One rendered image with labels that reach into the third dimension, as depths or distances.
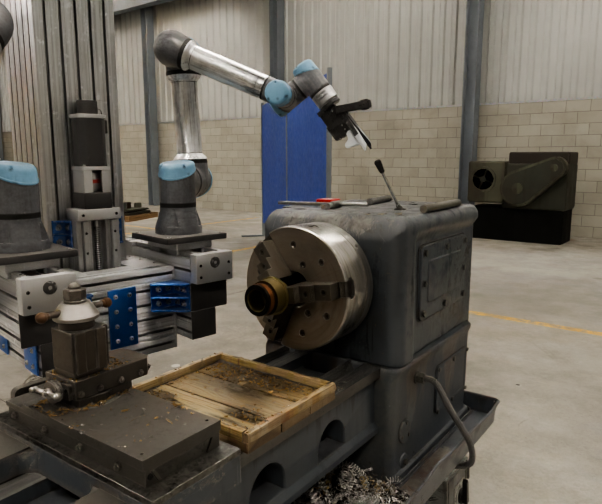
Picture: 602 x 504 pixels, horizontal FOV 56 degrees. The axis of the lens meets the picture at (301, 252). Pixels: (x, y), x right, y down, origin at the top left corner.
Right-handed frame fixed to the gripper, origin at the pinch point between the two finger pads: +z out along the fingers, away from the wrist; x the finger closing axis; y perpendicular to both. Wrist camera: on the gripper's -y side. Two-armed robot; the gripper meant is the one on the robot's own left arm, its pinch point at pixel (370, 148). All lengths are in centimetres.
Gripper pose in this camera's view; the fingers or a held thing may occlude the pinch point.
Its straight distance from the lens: 189.8
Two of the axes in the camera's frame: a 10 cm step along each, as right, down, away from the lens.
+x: -2.3, 2.1, -9.5
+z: 6.0, 8.0, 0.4
